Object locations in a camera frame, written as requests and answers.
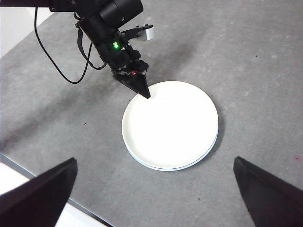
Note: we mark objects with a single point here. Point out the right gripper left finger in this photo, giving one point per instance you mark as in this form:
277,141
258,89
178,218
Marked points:
35,203

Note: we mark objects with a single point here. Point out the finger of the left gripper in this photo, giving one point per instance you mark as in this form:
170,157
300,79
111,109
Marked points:
136,82

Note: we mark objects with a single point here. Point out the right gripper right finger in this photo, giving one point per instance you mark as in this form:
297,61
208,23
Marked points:
274,201

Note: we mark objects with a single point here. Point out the white round plate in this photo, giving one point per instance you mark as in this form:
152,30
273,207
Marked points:
170,125

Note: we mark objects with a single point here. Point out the black left camera bracket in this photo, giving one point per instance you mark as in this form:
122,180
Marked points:
135,30

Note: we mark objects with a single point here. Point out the pale grey left wrist camera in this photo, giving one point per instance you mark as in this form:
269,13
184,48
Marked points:
149,33

